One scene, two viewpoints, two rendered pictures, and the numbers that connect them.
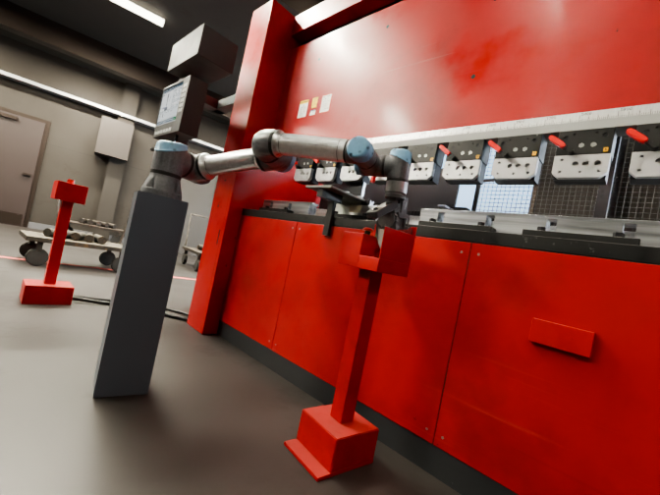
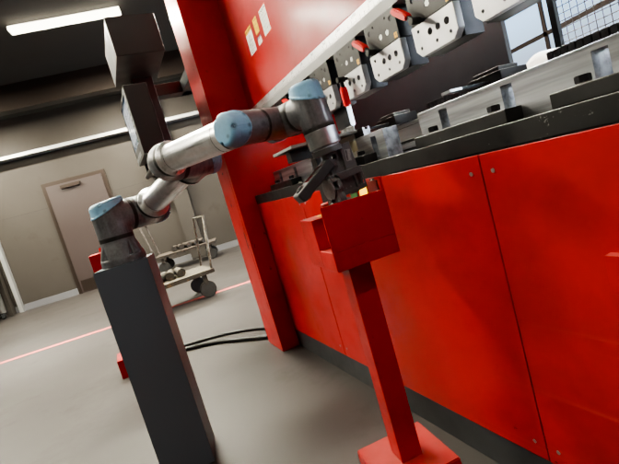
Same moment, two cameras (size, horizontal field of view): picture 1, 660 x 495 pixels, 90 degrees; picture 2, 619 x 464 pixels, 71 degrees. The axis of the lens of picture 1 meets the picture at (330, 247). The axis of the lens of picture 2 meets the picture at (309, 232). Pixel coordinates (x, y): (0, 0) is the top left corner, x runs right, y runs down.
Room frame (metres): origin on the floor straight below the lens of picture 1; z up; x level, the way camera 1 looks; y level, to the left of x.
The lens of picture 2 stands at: (0.19, -0.50, 0.87)
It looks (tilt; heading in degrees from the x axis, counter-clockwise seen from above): 7 degrees down; 23
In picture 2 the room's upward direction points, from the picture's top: 16 degrees counter-clockwise
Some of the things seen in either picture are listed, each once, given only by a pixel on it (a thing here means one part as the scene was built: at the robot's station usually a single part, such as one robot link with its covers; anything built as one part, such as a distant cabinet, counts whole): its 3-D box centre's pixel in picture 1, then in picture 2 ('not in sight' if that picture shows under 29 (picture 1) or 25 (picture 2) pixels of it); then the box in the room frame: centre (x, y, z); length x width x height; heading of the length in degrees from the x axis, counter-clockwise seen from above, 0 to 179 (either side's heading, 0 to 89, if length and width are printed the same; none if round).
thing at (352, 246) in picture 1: (376, 246); (343, 223); (1.19, -0.16, 0.75); 0.20 x 0.16 x 0.18; 39
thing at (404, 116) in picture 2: not in sight; (381, 123); (1.92, -0.18, 1.01); 0.26 x 0.12 x 0.05; 136
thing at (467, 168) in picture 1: (466, 162); (442, 12); (1.39, -0.49, 1.18); 0.15 x 0.09 x 0.17; 46
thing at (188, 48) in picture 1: (192, 104); (150, 109); (2.31, 1.16, 1.52); 0.51 x 0.25 x 0.85; 47
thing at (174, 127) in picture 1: (179, 112); (142, 127); (2.22, 1.18, 1.42); 0.45 x 0.12 x 0.36; 47
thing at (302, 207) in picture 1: (288, 208); (297, 173); (2.17, 0.32, 0.92); 0.50 x 0.06 x 0.10; 46
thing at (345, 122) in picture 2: (356, 191); (344, 121); (1.79, -0.08, 1.05); 0.10 x 0.02 x 0.10; 46
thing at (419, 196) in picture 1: (377, 200); (408, 97); (2.32, -0.26, 1.12); 1.13 x 0.02 x 0.44; 46
